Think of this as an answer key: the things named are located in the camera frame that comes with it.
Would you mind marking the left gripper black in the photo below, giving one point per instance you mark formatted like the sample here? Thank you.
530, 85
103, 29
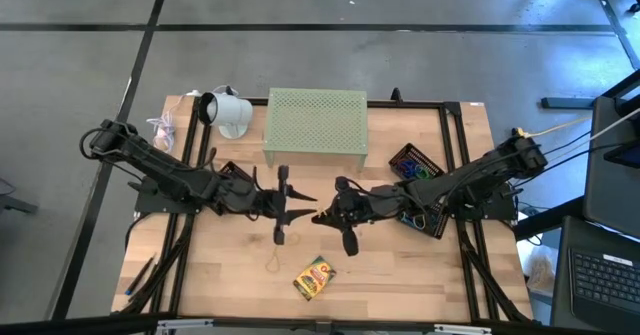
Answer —
250, 197

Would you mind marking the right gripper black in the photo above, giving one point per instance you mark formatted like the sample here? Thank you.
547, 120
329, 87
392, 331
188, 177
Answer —
370, 202

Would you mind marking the yellow green crayon box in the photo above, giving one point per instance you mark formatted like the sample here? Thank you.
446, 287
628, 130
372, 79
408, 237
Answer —
314, 278

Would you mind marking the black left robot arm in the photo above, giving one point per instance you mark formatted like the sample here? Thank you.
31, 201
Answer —
165, 175

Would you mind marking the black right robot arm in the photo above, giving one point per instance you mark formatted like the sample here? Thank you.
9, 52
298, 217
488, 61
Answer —
475, 175

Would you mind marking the white desk spotlight lamp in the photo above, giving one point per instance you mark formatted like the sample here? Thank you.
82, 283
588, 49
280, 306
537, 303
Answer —
230, 111

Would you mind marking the green perforated metal shelf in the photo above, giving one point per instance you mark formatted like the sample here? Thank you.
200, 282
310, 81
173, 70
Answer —
315, 120

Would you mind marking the dark pencil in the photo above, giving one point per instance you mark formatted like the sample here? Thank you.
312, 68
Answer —
140, 274

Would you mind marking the beige crumpled bag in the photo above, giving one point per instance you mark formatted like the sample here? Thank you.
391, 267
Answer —
541, 275

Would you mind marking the black laptop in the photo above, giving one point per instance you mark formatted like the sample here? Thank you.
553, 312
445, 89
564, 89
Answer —
600, 280

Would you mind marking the dark grey computer case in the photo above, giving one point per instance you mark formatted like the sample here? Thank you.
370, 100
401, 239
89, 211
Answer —
610, 200

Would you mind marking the grey chair base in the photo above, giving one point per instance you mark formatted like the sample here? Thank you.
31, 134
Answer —
17, 206

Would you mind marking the black aluminium table frame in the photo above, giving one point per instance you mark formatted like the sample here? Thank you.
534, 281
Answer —
425, 104

